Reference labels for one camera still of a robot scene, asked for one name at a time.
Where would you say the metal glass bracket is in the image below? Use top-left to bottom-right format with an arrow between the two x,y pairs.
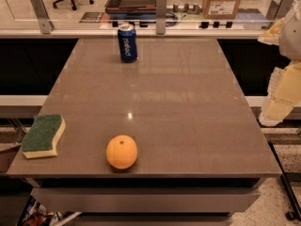
266,0 -> 293,21
30,0 -> 54,34
156,0 -> 166,35

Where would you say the blue pepsi can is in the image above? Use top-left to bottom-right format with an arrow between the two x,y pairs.
118,24 -> 137,62

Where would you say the orange fruit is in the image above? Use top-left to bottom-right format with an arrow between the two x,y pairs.
106,135 -> 137,170

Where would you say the middle metal glass bracket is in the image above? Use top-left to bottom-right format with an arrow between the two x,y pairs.
156,0 -> 166,35

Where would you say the cardboard box with label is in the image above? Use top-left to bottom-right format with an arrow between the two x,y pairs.
202,0 -> 241,19

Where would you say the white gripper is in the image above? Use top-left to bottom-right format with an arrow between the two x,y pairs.
258,0 -> 301,126

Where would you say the left metal glass bracket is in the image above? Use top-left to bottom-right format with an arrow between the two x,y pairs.
30,0 -> 54,34

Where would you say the green yellow sponge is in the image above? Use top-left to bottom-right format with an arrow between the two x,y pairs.
22,114 -> 66,159

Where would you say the right metal glass bracket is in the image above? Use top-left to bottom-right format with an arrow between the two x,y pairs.
266,0 -> 293,21

